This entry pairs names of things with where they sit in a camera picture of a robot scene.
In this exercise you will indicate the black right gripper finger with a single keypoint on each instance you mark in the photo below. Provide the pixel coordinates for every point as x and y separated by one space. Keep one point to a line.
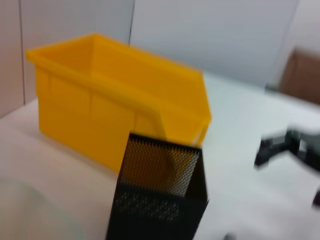
272 147
318 200

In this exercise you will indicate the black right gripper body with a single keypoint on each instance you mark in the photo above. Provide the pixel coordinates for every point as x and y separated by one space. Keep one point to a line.
310 147

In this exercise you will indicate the black mesh pen holder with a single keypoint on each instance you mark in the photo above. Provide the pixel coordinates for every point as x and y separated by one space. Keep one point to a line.
155 210

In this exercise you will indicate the brown cardboard box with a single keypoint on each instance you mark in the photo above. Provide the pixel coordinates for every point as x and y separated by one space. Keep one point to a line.
302 75

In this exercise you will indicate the yellow plastic storage bin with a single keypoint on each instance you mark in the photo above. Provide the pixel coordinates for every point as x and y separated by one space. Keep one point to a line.
82 112

